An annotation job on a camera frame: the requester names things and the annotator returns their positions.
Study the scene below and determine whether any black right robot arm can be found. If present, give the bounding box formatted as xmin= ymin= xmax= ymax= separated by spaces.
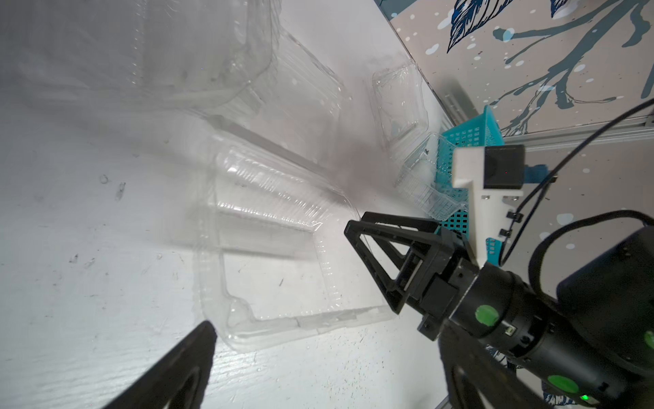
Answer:
xmin=344 ymin=211 xmax=653 ymax=408

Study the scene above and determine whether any teal plastic basket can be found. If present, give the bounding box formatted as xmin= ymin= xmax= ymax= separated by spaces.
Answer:
xmin=438 ymin=107 xmax=514 ymax=266

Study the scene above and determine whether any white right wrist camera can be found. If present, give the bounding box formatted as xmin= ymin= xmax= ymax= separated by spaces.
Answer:
xmin=451 ymin=147 xmax=524 ymax=268

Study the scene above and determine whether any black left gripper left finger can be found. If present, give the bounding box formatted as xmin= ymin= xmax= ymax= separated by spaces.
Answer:
xmin=107 ymin=320 xmax=217 ymax=408

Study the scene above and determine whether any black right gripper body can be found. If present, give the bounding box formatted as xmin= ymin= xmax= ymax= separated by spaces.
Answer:
xmin=398 ymin=228 xmax=477 ymax=341

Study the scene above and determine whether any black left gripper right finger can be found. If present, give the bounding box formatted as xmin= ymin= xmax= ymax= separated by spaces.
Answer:
xmin=438 ymin=321 xmax=549 ymax=408

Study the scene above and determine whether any clear clamshell container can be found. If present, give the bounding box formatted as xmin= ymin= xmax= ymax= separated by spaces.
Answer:
xmin=195 ymin=130 xmax=392 ymax=352
xmin=368 ymin=61 xmax=465 ymax=221
xmin=1 ymin=1 xmax=347 ymax=165

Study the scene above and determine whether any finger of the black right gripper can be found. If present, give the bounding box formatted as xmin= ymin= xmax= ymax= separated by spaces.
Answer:
xmin=357 ymin=211 xmax=443 ymax=243
xmin=344 ymin=220 xmax=424 ymax=314

